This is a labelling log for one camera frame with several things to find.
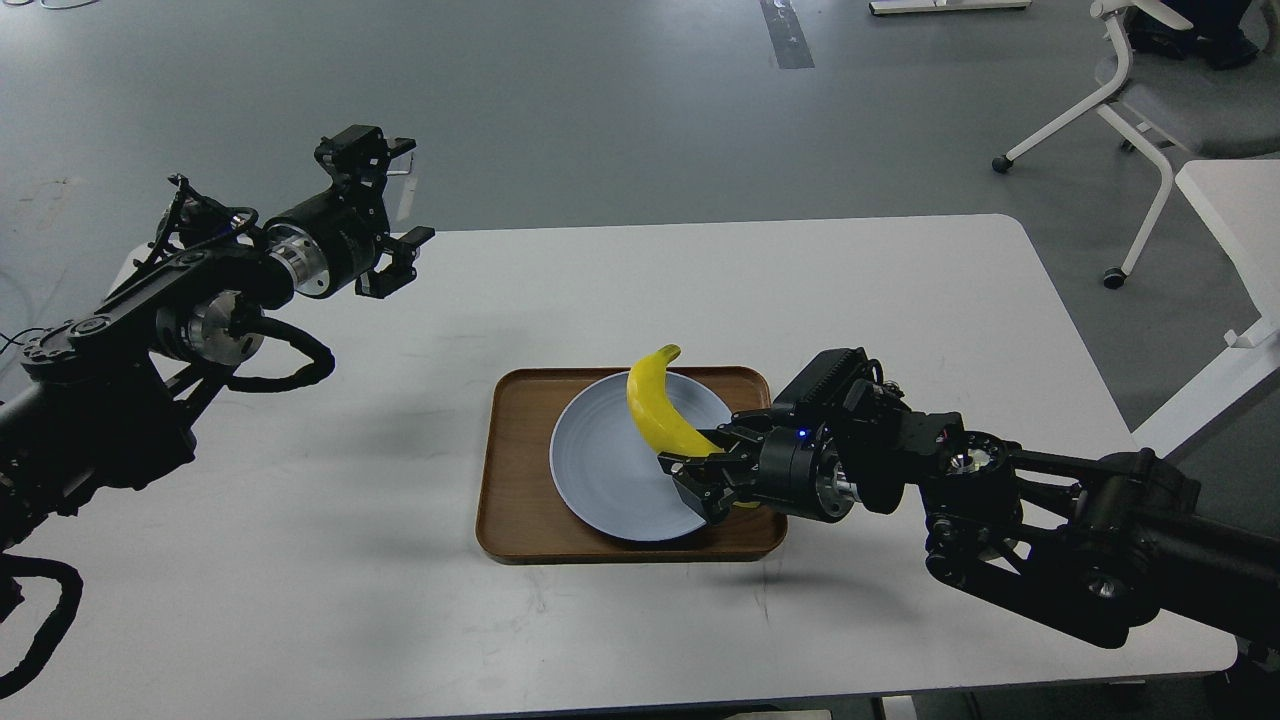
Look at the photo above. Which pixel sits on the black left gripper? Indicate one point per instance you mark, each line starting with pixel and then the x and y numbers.
pixel 335 237

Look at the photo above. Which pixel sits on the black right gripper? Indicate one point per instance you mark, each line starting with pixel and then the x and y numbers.
pixel 758 462

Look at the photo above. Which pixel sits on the yellow banana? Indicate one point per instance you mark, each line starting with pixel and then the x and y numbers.
pixel 655 415

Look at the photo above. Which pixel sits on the light blue plate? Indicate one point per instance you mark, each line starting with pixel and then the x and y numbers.
pixel 607 474

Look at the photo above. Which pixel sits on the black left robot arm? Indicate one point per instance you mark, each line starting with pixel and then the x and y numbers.
pixel 115 393

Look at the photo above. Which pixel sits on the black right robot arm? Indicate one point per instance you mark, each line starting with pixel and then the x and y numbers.
pixel 1091 548

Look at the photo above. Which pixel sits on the brown wooden tray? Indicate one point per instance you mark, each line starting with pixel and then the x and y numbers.
pixel 521 519

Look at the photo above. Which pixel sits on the white office chair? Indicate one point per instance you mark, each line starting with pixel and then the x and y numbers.
pixel 1154 103

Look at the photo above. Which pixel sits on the white side table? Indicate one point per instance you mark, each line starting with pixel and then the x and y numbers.
pixel 1208 317

